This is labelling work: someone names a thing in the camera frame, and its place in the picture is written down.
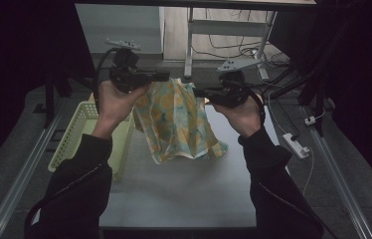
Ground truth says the orange slice print cloth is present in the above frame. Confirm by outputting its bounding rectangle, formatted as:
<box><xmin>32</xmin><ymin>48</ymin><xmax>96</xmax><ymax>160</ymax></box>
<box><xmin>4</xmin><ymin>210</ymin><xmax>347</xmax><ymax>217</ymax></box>
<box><xmin>132</xmin><ymin>78</ymin><xmax>230</xmax><ymax>165</ymax></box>

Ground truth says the dark curtain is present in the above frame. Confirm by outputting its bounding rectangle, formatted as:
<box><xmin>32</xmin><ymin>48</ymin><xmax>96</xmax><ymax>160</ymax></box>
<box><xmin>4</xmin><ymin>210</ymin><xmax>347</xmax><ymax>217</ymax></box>
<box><xmin>0</xmin><ymin>0</ymin><xmax>96</xmax><ymax>182</ymax></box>
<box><xmin>270</xmin><ymin>0</ymin><xmax>372</xmax><ymax>195</ymax></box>

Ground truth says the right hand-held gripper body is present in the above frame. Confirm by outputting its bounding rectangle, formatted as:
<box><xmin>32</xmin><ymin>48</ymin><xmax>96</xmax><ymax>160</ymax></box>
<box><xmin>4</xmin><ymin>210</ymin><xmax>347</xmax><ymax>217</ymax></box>
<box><xmin>208</xmin><ymin>58</ymin><xmax>265</xmax><ymax>110</ymax></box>

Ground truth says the person's right hand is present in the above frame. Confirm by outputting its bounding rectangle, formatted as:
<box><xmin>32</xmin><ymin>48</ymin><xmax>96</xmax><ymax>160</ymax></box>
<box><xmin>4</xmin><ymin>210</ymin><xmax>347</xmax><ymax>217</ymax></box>
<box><xmin>205</xmin><ymin>96</ymin><xmax>268</xmax><ymax>139</ymax></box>

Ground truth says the aluminium rail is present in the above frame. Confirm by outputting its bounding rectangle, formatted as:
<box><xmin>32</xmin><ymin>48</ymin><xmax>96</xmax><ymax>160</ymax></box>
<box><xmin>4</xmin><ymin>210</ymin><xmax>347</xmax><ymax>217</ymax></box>
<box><xmin>306</xmin><ymin>106</ymin><xmax>372</xmax><ymax>239</ymax></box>
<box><xmin>0</xmin><ymin>99</ymin><xmax>67</xmax><ymax>239</ymax></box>

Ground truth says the black metal stand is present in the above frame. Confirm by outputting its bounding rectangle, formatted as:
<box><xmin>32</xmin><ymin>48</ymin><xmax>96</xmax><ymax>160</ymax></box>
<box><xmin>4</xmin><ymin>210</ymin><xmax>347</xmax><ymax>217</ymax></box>
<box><xmin>297</xmin><ymin>19</ymin><xmax>342</xmax><ymax>137</ymax></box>
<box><xmin>43</xmin><ymin>71</ymin><xmax>73</xmax><ymax>129</ymax></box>

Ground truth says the white metal frame desk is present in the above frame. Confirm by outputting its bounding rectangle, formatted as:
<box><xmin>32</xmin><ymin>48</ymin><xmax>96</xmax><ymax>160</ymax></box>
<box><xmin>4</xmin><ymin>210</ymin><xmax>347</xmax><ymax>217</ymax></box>
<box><xmin>74</xmin><ymin>0</ymin><xmax>317</xmax><ymax>81</ymax></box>

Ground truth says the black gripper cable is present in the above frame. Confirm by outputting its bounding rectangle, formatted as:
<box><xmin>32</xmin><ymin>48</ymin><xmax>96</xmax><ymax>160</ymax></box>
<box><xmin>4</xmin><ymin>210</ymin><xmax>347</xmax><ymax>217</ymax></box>
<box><xmin>247</xmin><ymin>89</ymin><xmax>268</xmax><ymax>127</ymax></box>
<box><xmin>93</xmin><ymin>47</ymin><xmax>122</xmax><ymax>114</ymax></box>

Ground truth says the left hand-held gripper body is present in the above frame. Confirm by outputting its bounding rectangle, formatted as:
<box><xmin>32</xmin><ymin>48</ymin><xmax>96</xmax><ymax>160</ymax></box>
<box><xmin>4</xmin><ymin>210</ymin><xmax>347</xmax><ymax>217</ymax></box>
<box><xmin>103</xmin><ymin>38</ymin><xmax>152</xmax><ymax>95</ymax></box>

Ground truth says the white power strip cable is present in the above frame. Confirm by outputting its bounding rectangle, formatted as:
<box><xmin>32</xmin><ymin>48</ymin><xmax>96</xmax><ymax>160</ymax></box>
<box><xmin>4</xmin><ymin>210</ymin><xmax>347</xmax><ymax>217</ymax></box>
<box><xmin>301</xmin><ymin>145</ymin><xmax>316</xmax><ymax>197</ymax></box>

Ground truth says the pale yellow perforated plastic basket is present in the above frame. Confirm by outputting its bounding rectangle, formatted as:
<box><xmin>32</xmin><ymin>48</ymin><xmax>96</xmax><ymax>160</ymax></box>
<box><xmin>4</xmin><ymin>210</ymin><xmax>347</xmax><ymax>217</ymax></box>
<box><xmin>47</xmin><ymin>93</ymin><xmax>135</xmax><ymax>183</ymax></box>

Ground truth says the person's left hand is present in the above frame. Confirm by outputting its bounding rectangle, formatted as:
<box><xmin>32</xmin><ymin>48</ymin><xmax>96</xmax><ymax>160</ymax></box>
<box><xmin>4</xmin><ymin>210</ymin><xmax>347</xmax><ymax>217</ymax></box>
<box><xmin>92</xmin><ymin>79</ymin><xmax>150</xmax><ymax>139</ymax></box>

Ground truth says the grey cabinet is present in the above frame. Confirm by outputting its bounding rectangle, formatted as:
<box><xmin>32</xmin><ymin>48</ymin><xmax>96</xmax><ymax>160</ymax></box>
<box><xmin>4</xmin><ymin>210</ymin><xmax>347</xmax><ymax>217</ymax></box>
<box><xmin>75</xmin><ymin>3</ymin><xmax>165</xmax><ymax>56</ymax></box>

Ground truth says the white power strip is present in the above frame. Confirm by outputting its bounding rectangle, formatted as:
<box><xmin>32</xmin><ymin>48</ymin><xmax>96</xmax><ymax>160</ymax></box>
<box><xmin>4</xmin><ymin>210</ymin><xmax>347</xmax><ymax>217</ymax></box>
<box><xmin>281</xmin><ymin>132</ymin><xmax>311</xmax><ymax>160</ymax></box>

